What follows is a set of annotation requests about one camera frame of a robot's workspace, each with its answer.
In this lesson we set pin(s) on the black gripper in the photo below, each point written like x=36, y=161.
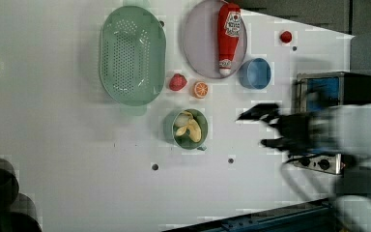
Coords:
x=300, y=134

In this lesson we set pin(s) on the yellow plush banana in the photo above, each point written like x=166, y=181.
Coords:
x=185, y=123

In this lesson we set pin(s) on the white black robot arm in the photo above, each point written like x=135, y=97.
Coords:
x=342, y=131

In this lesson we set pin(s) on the green mug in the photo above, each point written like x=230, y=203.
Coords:
x=184, y=141

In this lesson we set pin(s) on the blue cup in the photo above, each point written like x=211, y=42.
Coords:
x=255, y=74

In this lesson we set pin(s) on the silver toaster oven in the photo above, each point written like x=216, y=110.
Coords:
x=316, y=93

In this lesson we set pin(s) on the orange slice toy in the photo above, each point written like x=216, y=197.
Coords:
x=200, y=89

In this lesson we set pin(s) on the red plush strawberry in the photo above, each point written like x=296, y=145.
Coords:
x=177, y=82

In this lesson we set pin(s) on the grey round plate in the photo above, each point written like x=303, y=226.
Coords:
x=200, y=38

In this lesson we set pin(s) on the red plush ketchup bottle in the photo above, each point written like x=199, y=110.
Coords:
x=228, y=33

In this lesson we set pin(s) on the green perforated colander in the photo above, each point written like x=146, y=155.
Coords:
x=132, y=56

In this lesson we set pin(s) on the blue metal table frame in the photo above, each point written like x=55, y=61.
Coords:
x=313, y=216

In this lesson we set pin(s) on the black cylindrical camera mount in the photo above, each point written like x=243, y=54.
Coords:
x=17, y=210

